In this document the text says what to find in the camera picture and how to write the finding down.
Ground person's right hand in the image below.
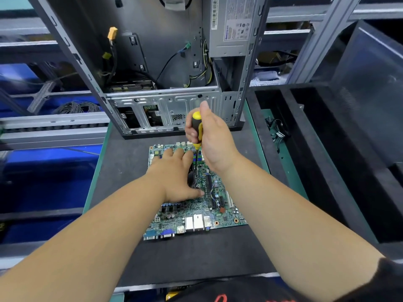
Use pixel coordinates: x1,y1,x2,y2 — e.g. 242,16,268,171
184,100,243,177

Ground person's left hand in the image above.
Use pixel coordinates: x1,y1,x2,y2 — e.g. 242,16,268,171
146,146,205,204

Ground yellow handled screwdriver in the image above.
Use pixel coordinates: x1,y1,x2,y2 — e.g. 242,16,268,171
191,110,204,151

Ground green motherboard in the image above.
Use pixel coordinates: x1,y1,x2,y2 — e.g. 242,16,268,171
143,141,248,242

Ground grey computer case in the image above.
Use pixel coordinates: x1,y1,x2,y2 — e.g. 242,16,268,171
26,0,273,139

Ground grey side panel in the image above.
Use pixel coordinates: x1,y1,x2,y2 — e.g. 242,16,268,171
330,21,403,167

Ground person's left forearm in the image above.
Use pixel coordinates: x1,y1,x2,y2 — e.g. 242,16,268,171
0,176,166,302

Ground person's right forearm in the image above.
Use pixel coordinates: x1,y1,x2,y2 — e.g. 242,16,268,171
217,157,385,302

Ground person's black printed shirt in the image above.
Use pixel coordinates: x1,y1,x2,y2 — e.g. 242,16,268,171
167,273,316,302

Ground person's black right sleeve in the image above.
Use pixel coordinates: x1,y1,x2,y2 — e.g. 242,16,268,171
334,258,403,302

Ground white plastic bags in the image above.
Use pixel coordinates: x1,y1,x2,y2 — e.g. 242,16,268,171
251,71,282,86

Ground empty black foam tray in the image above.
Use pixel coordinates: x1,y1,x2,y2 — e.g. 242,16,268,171
246,85,403,246

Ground silver power supply unit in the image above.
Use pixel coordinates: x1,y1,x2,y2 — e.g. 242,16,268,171
201,0,268,58

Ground green upper shelf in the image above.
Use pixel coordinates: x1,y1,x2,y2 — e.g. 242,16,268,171
0,0,403,48

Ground small black cable bundle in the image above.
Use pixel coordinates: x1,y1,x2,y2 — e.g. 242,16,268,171
264,116,288,146

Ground yellow and black wire bundle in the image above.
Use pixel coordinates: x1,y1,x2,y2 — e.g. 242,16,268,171
186,42,214,87

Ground grey coiled cable bundle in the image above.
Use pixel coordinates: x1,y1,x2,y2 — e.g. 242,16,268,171
53,100,102,116

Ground grey roller conveyor rail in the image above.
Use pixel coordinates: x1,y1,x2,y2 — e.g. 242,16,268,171
0,112,111,150

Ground aluminium frame post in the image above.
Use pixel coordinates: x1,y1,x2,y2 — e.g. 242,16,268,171
286,0,365,86

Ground dark metal frame leg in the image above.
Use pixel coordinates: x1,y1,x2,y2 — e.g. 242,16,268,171
0,88,29,117

